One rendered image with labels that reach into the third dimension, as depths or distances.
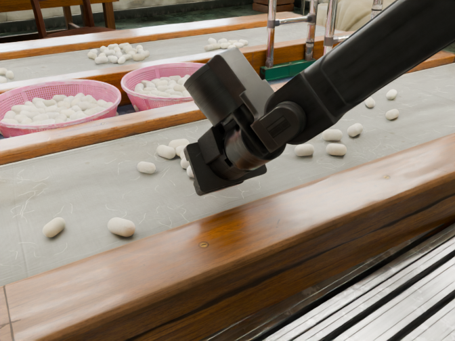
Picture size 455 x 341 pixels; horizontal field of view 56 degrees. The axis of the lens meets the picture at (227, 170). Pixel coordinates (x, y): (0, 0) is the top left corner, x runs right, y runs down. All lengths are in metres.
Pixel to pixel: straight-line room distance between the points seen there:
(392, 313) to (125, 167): 0.45
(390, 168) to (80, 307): 0.47
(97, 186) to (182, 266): 0.25
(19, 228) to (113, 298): 0.22
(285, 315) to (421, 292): 0.19
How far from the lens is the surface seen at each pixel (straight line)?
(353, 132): 0.83
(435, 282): 0.65
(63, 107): 0.99
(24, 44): 1.50
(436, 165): 0.73
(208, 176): 0.54
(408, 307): 0.61
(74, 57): 1.40
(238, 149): 0.47
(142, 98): 0.95
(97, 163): 0.75
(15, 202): 0.69
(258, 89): 0.46
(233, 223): 0.53
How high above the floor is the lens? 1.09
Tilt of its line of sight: 30 degrees down
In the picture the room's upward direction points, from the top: straight up
